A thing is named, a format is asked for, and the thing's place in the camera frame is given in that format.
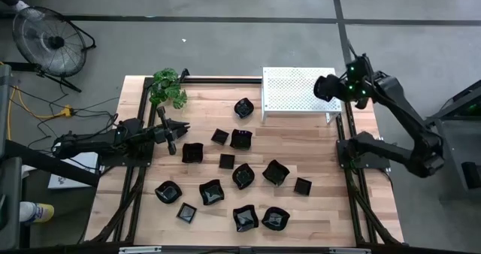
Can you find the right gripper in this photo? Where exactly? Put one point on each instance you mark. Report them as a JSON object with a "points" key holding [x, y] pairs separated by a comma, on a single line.
{"points": [[357, 79]]}

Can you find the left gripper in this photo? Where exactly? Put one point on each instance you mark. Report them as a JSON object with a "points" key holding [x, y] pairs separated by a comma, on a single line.
{"points": [[159, 134]]}

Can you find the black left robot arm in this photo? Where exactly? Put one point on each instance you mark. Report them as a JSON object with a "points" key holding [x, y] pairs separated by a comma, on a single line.
{"points": [[86, 143]]}

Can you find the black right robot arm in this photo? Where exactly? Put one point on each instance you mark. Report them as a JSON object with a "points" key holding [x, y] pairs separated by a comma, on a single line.
{"points": [[413, 126]]}

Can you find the white perforated metal shelf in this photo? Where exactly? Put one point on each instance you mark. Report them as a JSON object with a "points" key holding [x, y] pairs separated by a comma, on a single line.
{"points": [[289, 92]]}

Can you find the green artificial plant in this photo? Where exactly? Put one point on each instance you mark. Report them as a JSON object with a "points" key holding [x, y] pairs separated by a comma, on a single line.
{"points": [[167, 86]]}

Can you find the white cardboard box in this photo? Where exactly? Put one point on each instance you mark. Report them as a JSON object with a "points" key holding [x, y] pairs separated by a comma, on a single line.
{"points": [[75, 179]]}

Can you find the black metal beam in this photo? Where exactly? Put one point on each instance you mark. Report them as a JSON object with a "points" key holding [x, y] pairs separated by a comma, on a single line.
{"points": [[45, 164]]}

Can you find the grey metal stand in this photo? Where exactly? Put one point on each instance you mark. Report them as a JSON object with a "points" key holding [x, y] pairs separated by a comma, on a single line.
{"points": [[456, 149]]}

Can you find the black computer with green lights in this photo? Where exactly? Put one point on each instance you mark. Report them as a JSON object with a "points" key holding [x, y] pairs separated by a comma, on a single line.
{"points": [[473, 109]]}

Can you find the black floor fan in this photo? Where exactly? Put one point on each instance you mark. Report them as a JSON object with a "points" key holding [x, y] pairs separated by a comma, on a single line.
{"points": [[56, 41]]}

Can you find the silver metal bracket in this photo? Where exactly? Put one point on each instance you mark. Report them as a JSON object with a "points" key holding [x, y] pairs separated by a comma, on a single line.
{"points": [[140, 250], [349, 250]]}

